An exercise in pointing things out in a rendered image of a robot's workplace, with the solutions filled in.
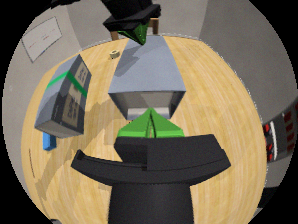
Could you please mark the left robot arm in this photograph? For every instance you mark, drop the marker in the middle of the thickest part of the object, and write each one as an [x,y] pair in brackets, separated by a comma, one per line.
[54,3]

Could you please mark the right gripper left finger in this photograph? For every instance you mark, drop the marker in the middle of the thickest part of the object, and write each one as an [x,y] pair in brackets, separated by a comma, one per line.
[138,127]

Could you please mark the blue flat box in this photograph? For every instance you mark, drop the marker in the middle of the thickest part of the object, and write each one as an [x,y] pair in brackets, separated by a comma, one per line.
[49,142]

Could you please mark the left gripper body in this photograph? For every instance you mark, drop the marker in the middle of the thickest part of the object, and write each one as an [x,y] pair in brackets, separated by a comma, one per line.
[123,11]

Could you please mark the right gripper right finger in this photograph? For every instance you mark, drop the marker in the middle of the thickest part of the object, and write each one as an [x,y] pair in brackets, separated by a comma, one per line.
[163,128]

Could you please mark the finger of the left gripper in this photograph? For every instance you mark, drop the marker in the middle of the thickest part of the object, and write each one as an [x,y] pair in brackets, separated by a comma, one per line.
[135,34]
[128,36]

